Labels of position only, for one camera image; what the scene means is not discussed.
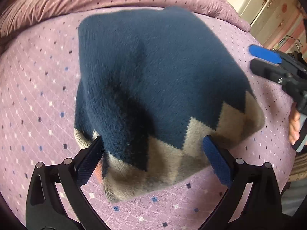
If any navy argyle knit sweater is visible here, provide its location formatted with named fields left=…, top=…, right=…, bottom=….
left=74, top=7, right=265, bottom=202

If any metal clothes hanger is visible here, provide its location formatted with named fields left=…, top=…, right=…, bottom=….
left=277, top=35, right=303, bottom=53

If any person's right hand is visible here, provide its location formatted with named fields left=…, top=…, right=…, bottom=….
left=288, top=102, right=301, bottom=145

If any white ornate wardrobe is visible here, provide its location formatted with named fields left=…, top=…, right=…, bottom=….
left=238, top=0, right=301, bottom=46

